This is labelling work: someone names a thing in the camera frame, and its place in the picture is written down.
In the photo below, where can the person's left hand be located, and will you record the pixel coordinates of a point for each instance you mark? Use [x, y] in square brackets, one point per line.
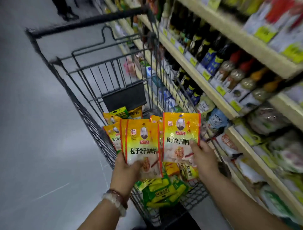
[124, 179]

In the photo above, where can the person's right hand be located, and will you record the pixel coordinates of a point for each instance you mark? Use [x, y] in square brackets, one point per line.
[204, 160]

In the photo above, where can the pile of seasoning packets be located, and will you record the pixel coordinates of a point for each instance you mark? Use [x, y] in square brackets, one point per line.
[163, 192]

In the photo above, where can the wooden store shelving with goods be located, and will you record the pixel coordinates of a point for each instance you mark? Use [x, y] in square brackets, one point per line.
[222, 33]

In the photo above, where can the person's left forearm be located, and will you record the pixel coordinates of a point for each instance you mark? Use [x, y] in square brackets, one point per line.
[102, 215]

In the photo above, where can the black plastic cart flap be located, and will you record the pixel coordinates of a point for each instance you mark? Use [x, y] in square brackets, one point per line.
[124, 97]

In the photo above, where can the blue white pouch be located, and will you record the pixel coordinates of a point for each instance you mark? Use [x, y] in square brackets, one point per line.
[217, 120]

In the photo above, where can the pale green pouch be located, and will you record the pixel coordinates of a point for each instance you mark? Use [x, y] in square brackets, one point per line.
[206, 105]

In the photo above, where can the rows of assorted seasoning packets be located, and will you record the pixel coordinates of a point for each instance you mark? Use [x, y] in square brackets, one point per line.
[279, 147]

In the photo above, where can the row of blue packets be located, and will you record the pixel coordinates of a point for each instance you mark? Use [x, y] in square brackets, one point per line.
[164, 95]

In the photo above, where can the row of small dark bottles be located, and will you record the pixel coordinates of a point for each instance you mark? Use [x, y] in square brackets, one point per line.
[182, 80]

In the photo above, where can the row of yellow price tags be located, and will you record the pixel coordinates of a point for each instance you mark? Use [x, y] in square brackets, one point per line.
[208, 74]

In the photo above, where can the row of dark sauce bottles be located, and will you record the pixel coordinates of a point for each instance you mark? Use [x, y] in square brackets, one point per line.
[203, 40]

